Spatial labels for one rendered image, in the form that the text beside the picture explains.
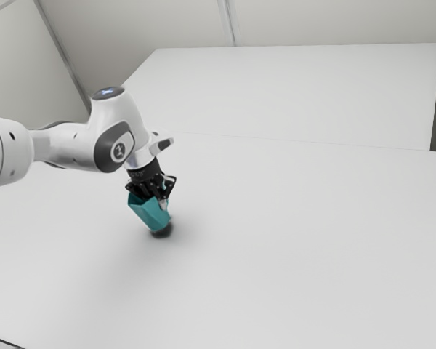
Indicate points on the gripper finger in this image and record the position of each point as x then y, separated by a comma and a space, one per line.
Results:
162, 202

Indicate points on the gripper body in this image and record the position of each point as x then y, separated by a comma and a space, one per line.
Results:
148, 179

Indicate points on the teal faceted mug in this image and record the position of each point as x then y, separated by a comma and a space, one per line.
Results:
149, 213

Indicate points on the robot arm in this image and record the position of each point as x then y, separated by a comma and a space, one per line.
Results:
105, 120

